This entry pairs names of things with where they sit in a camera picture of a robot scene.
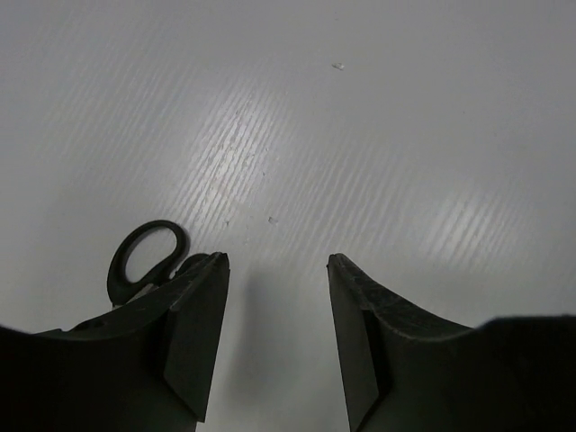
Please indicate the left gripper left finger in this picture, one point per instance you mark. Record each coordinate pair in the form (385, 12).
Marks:
(146, 366)

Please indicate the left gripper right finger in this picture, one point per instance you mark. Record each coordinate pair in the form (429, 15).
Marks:
(404, 368)

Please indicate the black handled scissors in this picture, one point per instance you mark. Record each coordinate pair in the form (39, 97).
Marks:
(155, 253)

